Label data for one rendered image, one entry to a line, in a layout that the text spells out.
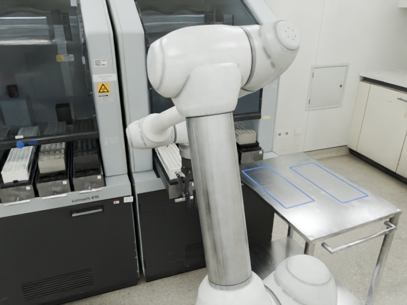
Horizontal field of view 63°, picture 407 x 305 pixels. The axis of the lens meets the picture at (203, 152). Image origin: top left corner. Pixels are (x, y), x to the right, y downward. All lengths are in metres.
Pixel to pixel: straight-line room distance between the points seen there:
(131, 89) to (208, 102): 1.00
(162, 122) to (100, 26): 0.67
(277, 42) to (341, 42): 2.87
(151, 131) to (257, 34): 0.55
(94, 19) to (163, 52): 1.02
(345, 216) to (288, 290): 0.58
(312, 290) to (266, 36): 0.56
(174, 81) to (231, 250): 0.36
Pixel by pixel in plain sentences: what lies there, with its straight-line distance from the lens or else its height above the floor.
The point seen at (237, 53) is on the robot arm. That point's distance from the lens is 0.67.
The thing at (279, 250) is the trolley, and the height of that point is 0.28.
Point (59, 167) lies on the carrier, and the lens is 1.71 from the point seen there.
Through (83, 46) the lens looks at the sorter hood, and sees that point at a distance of 1.55.
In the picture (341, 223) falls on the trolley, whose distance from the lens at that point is 1.33.
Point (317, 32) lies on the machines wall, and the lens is 3.36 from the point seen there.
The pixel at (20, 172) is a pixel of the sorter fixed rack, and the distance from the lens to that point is 1.68.
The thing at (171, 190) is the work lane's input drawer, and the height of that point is 0.78.
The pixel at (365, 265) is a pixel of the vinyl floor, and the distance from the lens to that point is 2.49.
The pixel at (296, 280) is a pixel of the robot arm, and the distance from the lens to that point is 0.85.
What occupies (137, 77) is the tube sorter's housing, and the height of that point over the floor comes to 1.23.
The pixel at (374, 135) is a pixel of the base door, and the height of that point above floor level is 0.33.
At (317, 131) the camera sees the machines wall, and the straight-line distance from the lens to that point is 3.68.
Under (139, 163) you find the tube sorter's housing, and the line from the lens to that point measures 1.74.
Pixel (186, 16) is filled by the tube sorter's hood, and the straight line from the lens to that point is 1.77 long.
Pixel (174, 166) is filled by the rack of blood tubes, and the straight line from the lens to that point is 1.54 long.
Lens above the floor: 1.55
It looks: 25 degrees down
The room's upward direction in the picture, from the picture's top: straight up
